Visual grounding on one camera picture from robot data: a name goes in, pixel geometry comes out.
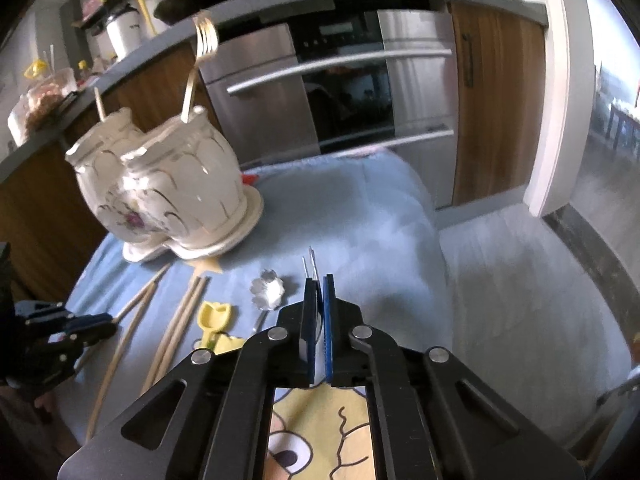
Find wooden cabinet door black handle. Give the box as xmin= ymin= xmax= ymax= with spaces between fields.
xmin=449 ymin=2 xmax=547 ymax=209

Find gold fork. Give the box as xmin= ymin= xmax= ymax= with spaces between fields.
xmin=180 ymin=10 xmax=220 ymax=124

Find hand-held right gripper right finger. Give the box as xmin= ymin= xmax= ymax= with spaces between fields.
xmin=324 ymin=274 xmax=585 ymax=480

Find silver flower-shaped spoon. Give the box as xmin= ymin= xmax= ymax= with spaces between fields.
xmin=249 ymin=269 xmax=286 ymax=335

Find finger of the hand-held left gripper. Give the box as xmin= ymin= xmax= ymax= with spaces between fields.
xmin=15 ymin=301 xmax=119 ymax=343
xmin=10 ymin=336 xmax=84 ymax=392

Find yellow plastic scoop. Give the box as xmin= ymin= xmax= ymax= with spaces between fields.
xmin=198 ymin=301 xmax=234 ymax=352

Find grey countertop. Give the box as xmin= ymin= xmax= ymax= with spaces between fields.
xmin=0 ymin=0 xmax=551 ymax=171

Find clear plastic food bag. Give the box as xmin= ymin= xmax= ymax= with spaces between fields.
xmin=7 ymin=67 xmax=77 ymax=145

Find white rice cooker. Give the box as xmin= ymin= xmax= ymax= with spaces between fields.
xmin=102 ymin=5 xmax=151 ymax=59

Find silver fork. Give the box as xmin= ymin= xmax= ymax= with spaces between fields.
xmin=301 ymin=246 xmax=326 ymax=356

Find yellow spatula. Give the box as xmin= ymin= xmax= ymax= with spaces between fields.
xmin=136 ymin=0 xmax=157 ymax=37

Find blue printed blanket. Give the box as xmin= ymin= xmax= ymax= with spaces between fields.
xmin=65 ymin=152 xmax=632 ymax=480

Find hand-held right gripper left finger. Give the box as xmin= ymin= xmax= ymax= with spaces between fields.
xmin=60 ymin=276 xmax=321 ymax=480

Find wooden base cabinets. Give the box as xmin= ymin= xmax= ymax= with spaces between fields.
xmin=0 ymin=40 xmax=223 ymax=306

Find built-in stainless steel oven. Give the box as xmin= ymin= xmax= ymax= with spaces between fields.
xmin=197 ymin=0 xmax=460 ymax=171

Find white floral ceramic utensil holder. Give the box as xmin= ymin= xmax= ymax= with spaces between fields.
xmin=65 ymin=106 xmax=264 ymax=263

